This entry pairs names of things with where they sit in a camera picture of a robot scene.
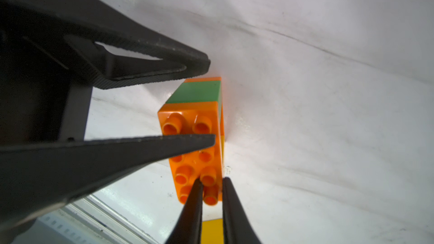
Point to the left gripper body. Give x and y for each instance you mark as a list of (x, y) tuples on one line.
[(40, 99)]

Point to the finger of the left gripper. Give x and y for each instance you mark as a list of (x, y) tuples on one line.
[(39, 178), (100, 44)]

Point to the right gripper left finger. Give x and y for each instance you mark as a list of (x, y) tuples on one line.
[(189, 225)]

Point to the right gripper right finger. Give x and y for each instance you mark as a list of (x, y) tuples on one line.
[(236, 226)]

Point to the yellow square brick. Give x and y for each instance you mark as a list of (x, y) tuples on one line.
[(212, 232)]

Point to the dark green square brick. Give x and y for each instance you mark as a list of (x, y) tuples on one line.
[(193, 92)]

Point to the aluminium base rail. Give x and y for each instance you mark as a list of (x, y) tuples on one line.
[(87, 221)]

